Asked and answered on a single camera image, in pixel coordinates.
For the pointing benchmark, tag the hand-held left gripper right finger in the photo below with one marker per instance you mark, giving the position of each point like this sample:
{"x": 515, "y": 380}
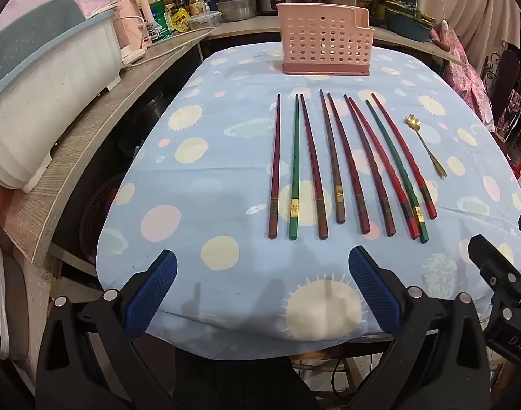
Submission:
{"x": 376, "y": 294}

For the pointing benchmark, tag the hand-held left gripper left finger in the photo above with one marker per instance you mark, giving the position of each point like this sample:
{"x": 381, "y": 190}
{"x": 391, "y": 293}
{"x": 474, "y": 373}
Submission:
{"x": 151, "y": 294}

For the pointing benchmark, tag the brown chopstick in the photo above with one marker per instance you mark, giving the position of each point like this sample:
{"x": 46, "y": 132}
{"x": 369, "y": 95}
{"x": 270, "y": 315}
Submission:
{"x": 330, "y": 158}

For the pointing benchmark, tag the pink perforated utensil basket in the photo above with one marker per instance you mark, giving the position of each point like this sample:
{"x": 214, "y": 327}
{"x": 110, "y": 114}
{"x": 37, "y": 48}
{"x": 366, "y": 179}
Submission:
{"x": 324, "y": 38}

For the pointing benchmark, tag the blue polka-dot tablecloth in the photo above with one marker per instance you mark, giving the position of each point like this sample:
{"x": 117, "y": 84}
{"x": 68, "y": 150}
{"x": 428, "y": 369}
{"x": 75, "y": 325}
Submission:
{"x": 200, "y": 171}

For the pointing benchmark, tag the dark metal chair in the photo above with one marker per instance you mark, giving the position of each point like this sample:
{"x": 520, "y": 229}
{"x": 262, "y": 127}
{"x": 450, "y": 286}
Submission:
{"x": 504, "y": 81}

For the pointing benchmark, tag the gold flower spoon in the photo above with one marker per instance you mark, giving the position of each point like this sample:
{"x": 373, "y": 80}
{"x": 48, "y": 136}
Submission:
{"x": 414, "y": 120}

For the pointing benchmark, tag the pink floral cloth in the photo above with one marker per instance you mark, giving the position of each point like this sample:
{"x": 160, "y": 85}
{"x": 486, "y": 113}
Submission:
{"x": 465, "y": 77}

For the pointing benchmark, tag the wooden counter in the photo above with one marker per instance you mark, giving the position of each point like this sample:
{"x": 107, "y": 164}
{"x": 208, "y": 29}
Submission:
{"x": 94, "y": 128}

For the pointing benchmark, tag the wooden rolling pin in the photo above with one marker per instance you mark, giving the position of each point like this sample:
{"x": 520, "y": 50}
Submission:
{"x": 450, "y": 53}

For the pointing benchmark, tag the white dish rack blue lid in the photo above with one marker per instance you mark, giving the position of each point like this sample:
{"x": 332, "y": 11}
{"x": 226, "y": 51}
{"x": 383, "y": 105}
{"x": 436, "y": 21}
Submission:
{"x": 38, "y": 106}

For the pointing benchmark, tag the beige curtain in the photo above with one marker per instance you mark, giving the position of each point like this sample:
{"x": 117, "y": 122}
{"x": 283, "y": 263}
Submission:
{"x": 465, "y": 0}

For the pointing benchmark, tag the stack of bowls with greens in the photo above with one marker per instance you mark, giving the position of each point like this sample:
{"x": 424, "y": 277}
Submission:
{"x": 408, "y": 23}

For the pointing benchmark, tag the white blender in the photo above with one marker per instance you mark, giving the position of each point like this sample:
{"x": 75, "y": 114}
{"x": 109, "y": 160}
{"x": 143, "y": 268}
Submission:
{"x": 128, "y": 30}

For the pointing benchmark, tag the green tin can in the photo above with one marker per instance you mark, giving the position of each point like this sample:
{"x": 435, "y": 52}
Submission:
{"x": 160, "y": 21}

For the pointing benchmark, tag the yellow packet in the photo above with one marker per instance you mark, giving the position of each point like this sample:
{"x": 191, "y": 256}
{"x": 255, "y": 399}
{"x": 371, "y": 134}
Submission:
{"x": 181, "y": 20}

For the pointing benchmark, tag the clear food container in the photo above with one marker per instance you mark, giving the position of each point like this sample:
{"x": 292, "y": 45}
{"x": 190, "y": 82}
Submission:
{"x": 205, "y": 20}

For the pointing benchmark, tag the grey countertop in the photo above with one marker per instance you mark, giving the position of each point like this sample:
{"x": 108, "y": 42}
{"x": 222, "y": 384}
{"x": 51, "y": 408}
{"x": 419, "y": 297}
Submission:
{"x": 243, "y": 27}

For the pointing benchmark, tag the yellow dish soap bottle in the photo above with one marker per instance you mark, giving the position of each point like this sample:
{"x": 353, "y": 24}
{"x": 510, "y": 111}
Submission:
{"x": 197, "y": 4}

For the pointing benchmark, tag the small steel pot glass lid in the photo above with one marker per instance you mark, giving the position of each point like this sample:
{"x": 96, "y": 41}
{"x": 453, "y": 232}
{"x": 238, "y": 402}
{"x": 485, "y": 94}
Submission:
{"x": 237, "y": 8}

